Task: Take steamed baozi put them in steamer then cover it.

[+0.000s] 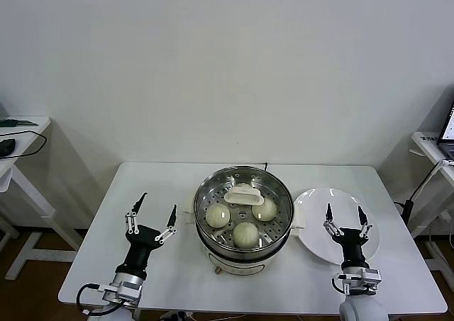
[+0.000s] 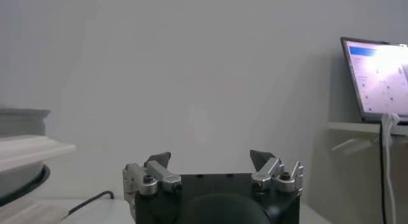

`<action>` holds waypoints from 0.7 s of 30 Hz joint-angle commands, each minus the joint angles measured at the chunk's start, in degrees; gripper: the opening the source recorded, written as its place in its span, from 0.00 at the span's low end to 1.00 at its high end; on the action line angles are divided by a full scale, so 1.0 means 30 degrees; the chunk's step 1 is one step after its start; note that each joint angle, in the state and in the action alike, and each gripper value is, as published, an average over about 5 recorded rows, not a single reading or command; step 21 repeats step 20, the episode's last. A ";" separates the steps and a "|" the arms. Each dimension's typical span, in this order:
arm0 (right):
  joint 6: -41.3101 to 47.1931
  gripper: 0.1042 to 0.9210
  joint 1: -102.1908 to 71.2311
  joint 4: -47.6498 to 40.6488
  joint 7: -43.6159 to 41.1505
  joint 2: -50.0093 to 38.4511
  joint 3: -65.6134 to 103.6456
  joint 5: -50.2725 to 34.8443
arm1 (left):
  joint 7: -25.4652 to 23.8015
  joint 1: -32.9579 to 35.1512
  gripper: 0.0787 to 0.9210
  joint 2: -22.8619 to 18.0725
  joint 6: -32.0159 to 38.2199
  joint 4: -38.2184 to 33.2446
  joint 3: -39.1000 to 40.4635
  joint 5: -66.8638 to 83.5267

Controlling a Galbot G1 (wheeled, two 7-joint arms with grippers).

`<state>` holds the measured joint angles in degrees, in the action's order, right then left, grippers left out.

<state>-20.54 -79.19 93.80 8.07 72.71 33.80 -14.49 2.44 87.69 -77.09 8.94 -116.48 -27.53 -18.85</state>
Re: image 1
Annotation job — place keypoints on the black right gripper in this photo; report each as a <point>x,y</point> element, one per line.
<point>353,246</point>

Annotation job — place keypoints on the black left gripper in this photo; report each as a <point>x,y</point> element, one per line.
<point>142,244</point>

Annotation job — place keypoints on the white steamed baozi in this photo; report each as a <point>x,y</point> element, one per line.
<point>245,235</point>
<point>265,210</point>
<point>217,216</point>

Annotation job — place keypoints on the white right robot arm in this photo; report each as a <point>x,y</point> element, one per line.
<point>358,310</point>

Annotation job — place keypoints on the stainless steel steamer basket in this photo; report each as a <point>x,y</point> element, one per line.
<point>275,248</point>

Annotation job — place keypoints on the white round plate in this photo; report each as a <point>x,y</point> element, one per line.
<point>312,225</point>

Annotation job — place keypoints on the white electric cooker base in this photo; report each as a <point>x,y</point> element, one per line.
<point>241,268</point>

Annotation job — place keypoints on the white floor power strip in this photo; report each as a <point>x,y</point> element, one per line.
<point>174,315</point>

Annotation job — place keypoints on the open laptop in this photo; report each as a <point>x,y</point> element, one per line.
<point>447,129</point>

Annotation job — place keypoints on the black computer mouse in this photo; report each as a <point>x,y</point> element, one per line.
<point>6,146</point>

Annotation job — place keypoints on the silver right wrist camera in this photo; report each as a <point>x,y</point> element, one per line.
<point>367,277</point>

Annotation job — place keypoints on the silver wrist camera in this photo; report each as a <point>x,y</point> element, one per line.
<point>367,277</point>
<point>120,291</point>

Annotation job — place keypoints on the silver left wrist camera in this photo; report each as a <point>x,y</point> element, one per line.
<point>120,291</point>

